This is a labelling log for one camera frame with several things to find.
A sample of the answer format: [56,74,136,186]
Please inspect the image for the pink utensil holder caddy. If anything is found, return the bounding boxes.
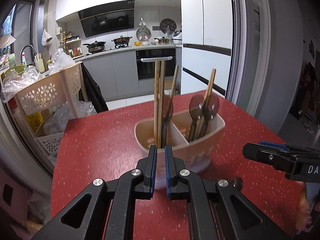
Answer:
[134,107,226,190]

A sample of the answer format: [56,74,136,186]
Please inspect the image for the kitchen sink faucet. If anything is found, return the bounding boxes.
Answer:
[20,44,37,66]

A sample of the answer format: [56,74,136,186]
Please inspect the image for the person's right hand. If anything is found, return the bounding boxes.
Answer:
[295,183,312,232]

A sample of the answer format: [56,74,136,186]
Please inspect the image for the dark spoon in holder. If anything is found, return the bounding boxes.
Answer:
[188,94,204,142]
[199,93,220,138]

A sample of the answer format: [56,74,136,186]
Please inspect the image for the beige perforated storage cart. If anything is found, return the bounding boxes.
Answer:
[1,62,96,160]

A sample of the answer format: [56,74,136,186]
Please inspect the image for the black built-in oven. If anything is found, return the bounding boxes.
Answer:
[135,48,177,81]

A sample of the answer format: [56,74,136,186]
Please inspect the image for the white refrigerator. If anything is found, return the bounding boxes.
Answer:
[181,0,233,96]

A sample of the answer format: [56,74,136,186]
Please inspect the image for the black wok on stove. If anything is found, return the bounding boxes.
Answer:
[83,41,106,54]

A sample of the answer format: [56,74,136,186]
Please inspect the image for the black range hood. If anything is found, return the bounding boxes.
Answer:
[78,0,135,37]

